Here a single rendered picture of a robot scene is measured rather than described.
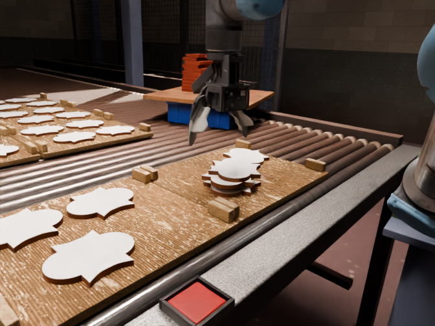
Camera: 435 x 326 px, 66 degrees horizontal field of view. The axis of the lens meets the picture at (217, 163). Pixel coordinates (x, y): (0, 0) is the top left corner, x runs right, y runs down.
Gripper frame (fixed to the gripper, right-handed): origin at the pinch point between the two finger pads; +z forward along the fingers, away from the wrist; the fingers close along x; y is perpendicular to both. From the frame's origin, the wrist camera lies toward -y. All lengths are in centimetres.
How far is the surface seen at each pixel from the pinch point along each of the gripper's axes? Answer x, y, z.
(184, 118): 23, -70, 11
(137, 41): 42, -190, -20
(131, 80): 35, -190, 8
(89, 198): -29.4, -3.8, 9.5
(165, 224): -18.4, 11.7, 11.0
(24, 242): -41.9, 8.1, 9.5
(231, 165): 4.3, -0.4, 7.2
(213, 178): -2.5, 2.8, 8.1
